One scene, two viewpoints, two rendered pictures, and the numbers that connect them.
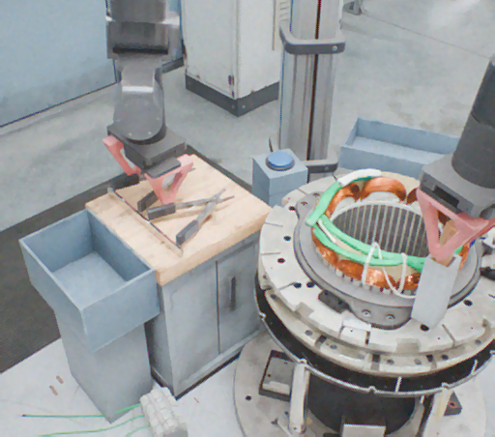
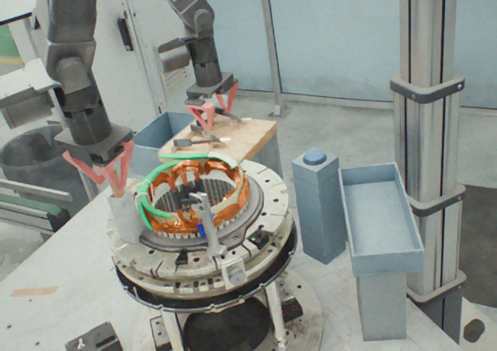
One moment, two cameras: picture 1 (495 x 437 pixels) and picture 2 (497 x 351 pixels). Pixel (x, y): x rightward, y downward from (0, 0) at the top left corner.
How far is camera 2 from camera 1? 110 cm
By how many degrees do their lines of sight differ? 61
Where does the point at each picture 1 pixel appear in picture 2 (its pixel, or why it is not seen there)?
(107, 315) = (137, 158)
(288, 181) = (304, 172)
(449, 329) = (124, 248)
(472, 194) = (64, 134)
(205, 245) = not seen: hidden behind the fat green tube
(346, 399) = (219, 326)
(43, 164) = not seen: outside the picture
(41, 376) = not seen: hidden behind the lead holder
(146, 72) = (171, 38)
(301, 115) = (399, 147)
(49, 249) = (179, 125)
